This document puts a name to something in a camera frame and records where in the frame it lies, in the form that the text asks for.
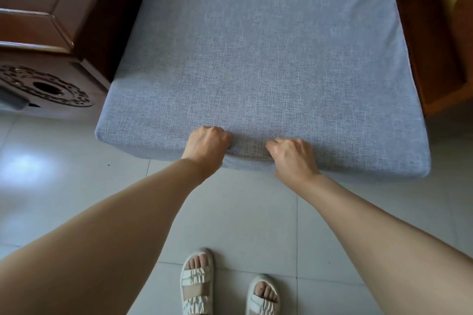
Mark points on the grey cushion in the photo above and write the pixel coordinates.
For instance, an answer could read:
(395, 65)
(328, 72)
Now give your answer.
(258, 49)

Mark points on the person's right forearm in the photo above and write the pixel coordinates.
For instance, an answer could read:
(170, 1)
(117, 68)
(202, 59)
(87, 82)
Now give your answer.
(388, 237)

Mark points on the person's left hand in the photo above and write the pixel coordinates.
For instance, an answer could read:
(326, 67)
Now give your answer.
(207, 146)

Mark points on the person's right hand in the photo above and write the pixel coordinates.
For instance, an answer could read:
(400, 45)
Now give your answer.
(293, 159)

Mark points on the person's left forearm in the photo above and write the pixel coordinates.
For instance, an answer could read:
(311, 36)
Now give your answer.
(92, 244)

